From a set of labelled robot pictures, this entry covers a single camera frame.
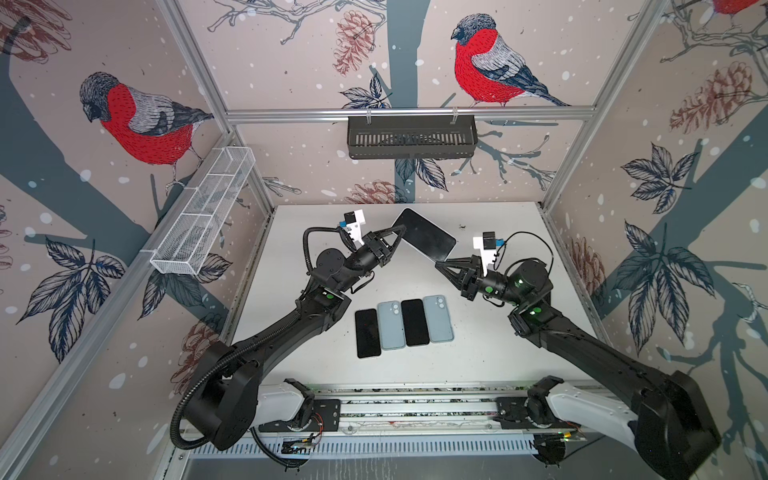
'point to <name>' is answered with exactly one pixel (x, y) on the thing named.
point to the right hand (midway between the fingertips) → (434, 272)
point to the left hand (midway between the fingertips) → (408, 232)
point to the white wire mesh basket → (184, 249)
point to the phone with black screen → (367, 333)
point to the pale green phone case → (391, 326)
